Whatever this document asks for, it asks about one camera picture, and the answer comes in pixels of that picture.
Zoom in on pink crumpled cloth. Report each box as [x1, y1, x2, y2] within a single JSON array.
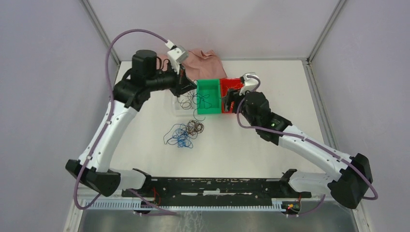
[[172, 47, 227, 80]]

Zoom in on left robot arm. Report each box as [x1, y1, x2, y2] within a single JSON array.
[[65, 46, 197, 197]]

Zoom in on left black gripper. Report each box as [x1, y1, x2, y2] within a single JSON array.
[[146, 61, 197, 97]]

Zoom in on black thin wire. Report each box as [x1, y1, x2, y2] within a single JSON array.
[[176, 91, 195, 110]]

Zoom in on white slotted cable duct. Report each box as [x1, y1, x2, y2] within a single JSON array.
[[89, 198, 289, 213]]

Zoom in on dark blue thin wire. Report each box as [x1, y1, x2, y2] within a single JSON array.
[[190, 89, 214, 123]]

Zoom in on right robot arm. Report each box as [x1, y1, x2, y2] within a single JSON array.
[[222, 89, 378, 209]]

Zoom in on green plastic bin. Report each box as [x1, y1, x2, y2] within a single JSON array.
[[196, 79, 221, 115]]

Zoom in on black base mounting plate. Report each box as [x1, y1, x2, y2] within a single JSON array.
[[136, 177, 312, 206]]

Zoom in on white plastic bin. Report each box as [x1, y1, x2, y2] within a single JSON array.
[[171, 90, 197, 116]]

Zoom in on coloured wire bundle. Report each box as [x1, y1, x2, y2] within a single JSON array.
[[163, 119, 205, 150]]

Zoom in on red plastic bin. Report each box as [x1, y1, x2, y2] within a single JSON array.
[[220, 78, 243, 114]]

